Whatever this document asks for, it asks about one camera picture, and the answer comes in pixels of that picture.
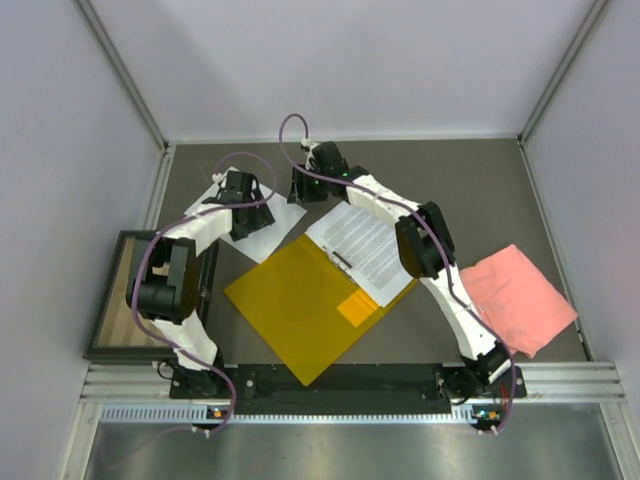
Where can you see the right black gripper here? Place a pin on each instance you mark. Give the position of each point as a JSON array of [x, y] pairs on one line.
[[299, 184]]

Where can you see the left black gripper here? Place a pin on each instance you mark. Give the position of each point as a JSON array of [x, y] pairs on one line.
[[262, 218]]

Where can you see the white paper stack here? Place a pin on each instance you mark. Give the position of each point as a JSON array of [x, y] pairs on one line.
[[366, 242]]

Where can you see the yellow plastic folder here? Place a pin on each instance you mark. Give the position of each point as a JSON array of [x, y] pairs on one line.
[[305, 308]]

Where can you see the printed paper sheet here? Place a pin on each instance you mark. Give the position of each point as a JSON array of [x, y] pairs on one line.
[[384, 295]]

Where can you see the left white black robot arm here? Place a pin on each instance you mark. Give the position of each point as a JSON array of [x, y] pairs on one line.
[[206, 224]]

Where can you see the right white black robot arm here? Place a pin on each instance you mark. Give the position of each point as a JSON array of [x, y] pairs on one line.
[[426, 253]]

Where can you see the black framed wooden tray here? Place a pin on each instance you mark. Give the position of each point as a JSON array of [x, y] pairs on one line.
[[110, 325]]

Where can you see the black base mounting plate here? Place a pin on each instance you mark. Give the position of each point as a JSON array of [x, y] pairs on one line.
[[362, 389]]

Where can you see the pink cloth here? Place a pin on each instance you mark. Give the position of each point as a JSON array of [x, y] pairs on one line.
[[516, 300]]

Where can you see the left aluminium frame post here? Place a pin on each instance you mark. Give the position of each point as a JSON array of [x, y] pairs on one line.
[[124, 78]]

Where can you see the aluminium frame post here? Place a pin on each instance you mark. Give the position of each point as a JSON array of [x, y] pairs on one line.
[[124, 78], [588, 25]]

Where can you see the grey slotted cable duct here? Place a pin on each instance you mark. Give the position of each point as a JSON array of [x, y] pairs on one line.
[[209, 415]]

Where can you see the right aluminium frame post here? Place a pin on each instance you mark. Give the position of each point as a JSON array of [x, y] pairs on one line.
[[588, 25]]

